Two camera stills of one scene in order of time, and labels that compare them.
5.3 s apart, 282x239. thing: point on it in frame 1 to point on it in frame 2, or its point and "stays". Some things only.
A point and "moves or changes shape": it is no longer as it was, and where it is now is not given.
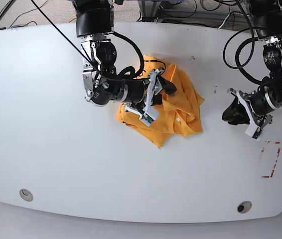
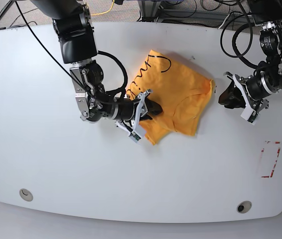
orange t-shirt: (179, 113) moves or changes shape
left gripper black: (236, 114) to (231, 97)
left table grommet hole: (26, 194) stays
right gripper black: (135, 93) to (126, 109)
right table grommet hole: (244, 206) stays
